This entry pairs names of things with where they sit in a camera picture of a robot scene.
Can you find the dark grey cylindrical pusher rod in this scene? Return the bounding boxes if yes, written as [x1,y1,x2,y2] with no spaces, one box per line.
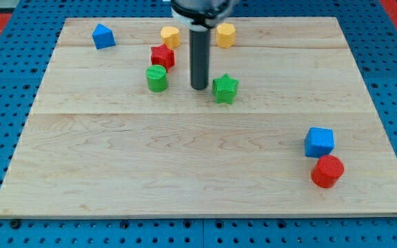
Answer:
[190,29,210,90]

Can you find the green star block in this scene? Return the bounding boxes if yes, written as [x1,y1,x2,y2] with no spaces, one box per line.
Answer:
[212,74,238,105]

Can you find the red star block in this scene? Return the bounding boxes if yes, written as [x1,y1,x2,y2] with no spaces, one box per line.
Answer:
[150,44,175,72]

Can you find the blue cube block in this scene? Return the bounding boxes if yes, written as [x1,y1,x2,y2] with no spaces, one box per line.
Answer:
[304,127,335,158]

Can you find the yellow hexagon block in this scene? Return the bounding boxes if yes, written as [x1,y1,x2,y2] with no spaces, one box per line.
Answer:
[216,23,236,48]

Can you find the yellow heart block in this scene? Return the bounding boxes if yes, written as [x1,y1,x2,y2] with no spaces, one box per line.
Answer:
[160,26,181,49]

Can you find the green cylinder block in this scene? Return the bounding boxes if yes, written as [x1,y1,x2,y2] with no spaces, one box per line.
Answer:
[145,65,167,92]

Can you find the blue pentagon block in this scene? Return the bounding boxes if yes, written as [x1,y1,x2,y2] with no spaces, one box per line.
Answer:
[92,23,116,50]

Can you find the wooden board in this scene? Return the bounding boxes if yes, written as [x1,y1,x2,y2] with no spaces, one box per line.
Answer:
[0,17,397,220]

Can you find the red cylinder block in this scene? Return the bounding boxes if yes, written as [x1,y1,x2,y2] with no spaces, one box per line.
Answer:
[311,155,345,188]

